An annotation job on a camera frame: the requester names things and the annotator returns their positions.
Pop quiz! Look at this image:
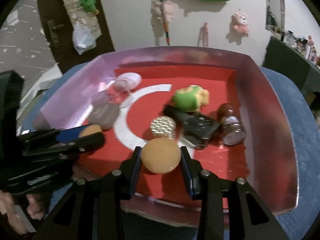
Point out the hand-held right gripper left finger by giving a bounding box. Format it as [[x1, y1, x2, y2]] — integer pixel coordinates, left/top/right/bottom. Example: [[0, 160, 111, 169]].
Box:
[[31, 146, 143, 240]]

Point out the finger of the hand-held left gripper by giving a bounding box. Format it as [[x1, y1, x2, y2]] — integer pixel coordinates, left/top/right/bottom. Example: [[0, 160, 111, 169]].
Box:
[[17, 126, 88, 146], [21, 133, 105, 156]]

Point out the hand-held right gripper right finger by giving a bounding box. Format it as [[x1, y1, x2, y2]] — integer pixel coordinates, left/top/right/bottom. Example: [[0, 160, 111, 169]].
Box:
[[180, 146, 290, 240]]

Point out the amber egg-shaped piece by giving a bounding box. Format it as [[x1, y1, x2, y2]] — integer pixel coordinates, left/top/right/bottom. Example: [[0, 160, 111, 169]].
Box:
[[140, 139, 182, 175], [79, 124, 103, 138]]

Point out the taupe earbud case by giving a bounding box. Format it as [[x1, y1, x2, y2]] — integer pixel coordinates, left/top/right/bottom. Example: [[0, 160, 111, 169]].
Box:
[[87, 102, 120, 130]]

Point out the pink cap nail polish bottle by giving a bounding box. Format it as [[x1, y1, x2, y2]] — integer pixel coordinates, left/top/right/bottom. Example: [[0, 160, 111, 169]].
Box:
[[91, 80, 118, 107]]

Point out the black nail polish bottle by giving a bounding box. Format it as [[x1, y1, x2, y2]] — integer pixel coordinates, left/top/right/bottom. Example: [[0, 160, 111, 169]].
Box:
[[164, 105, 220, 148]]

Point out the gold studded ball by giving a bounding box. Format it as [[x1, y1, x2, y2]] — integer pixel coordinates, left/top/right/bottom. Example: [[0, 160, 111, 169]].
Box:
[[150, 116, 177, 140]]

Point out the glass bottle brown cap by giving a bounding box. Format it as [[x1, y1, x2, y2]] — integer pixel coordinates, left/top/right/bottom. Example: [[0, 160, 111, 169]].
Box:
[[216, 103, 247, 146]]

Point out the clear glass cup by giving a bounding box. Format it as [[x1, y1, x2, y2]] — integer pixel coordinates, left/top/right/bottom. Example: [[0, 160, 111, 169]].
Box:
[[110, 80, 135, 108]]

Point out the green toy figure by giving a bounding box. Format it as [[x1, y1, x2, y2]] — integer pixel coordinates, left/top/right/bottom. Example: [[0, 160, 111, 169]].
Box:
[[173, 85, 210, 113]]

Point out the pink oval case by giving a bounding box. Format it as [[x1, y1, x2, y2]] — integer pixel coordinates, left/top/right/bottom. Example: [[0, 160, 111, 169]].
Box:
[[114, 72, 142, 90]]

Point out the purple cardboard box red inside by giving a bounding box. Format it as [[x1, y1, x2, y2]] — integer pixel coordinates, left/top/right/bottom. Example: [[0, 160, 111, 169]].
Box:
[[32, 45, 300, 217]]

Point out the person's left hand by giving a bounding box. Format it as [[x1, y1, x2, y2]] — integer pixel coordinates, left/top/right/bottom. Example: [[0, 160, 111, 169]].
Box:
[[0, 190, 49, 234]]

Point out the grey star-print cloth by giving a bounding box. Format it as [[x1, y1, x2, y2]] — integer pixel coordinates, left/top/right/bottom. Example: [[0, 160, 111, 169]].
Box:
[[0, 0, 63, 110]]

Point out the clear plastic bag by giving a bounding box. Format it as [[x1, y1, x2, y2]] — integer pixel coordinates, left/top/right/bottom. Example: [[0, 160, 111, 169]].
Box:
[[72, 21, 97, 55]]

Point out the dark wooden door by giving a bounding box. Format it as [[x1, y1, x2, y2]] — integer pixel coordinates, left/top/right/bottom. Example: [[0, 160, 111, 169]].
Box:
[[36, 0, 115, 77]]

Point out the beige hanging organizer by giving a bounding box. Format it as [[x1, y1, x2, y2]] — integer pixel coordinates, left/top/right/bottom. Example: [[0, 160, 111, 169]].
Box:
[[55, 0, 103, 38]]

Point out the green plush toy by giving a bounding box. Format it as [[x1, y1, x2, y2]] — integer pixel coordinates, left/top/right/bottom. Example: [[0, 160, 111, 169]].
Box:
[[79, 0, 99, 14]]

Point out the table with dark cloth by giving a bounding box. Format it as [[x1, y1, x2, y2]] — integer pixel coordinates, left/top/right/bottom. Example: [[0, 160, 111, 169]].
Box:
[[262, 36, 320, 105]]

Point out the pale pink plush bear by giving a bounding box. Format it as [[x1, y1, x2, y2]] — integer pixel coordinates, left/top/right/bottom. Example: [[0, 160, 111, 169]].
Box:
[[150, 0, 175, 23]]

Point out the pink plush white face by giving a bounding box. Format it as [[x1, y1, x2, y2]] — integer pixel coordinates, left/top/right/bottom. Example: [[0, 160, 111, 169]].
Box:
[[230, 13, 250, 37]]

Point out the row of cosmetic bottles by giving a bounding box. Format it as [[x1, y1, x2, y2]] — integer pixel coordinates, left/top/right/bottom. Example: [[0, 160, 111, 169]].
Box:
[[275, 29, 320, 67]]

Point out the metal door handle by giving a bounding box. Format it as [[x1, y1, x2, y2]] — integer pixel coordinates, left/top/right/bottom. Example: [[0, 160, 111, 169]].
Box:
[[47, 20, 64, 48]]

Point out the broom with orange handle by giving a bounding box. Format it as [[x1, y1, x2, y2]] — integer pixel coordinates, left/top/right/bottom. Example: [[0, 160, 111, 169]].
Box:
[[157, 0, 171, 46]]

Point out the wall mirror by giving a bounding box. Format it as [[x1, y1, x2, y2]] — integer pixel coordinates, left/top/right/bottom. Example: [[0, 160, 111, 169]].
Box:
[[264, 0, 285, 33]]

